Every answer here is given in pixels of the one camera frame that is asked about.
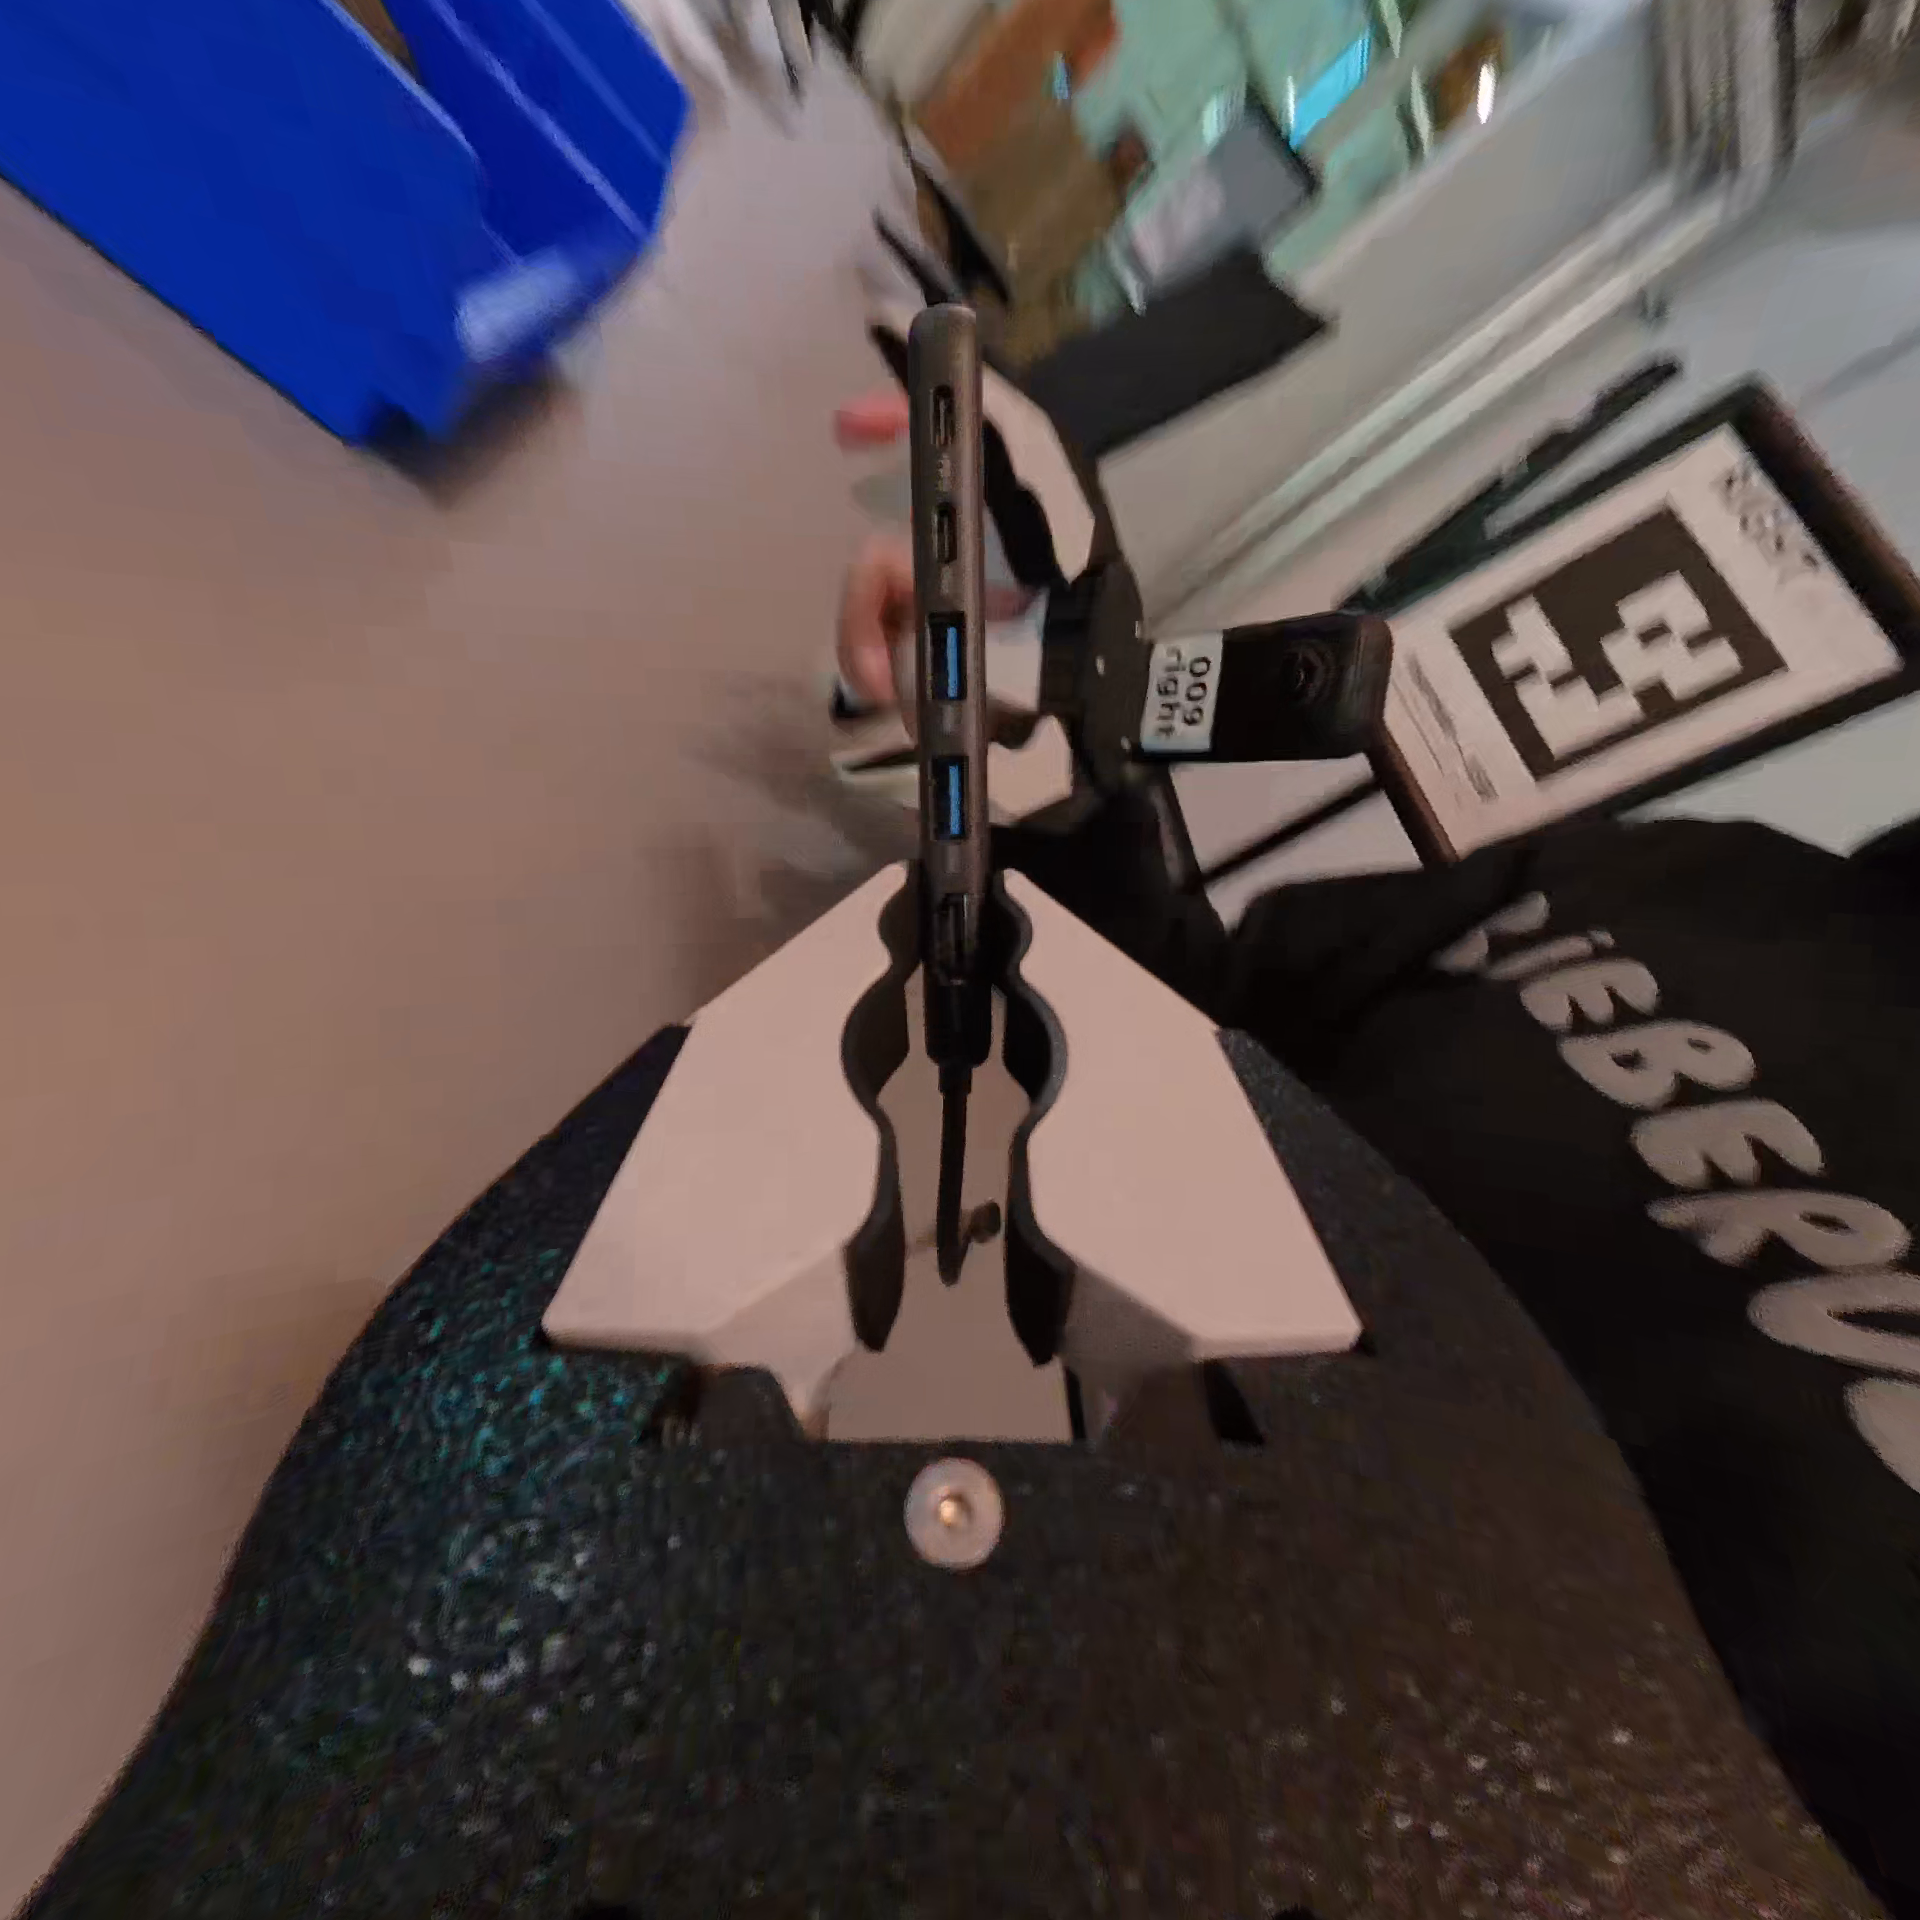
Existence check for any person's black printed sweatshirt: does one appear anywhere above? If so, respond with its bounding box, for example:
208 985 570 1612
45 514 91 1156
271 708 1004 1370
1212 816 1920 1817

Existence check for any dark grey usb hub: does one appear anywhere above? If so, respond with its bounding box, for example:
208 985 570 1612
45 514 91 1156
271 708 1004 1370
903 300 1011 1291

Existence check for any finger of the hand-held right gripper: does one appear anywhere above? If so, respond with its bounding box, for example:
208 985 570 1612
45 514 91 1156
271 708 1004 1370
979 386 1116 599
987 719 1088 829

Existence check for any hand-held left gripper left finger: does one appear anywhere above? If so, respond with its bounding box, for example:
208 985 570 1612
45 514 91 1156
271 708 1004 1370
539 861 914 1437

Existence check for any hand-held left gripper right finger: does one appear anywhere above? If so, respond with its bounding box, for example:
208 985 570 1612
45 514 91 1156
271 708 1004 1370
994 866 1367 1444

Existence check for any dark blurred panel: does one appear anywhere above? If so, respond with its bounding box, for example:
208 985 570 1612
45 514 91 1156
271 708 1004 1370
1020 251 1335 456

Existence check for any blue plastic bin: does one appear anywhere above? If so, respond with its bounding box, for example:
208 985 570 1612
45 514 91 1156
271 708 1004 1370
0 0 695 459

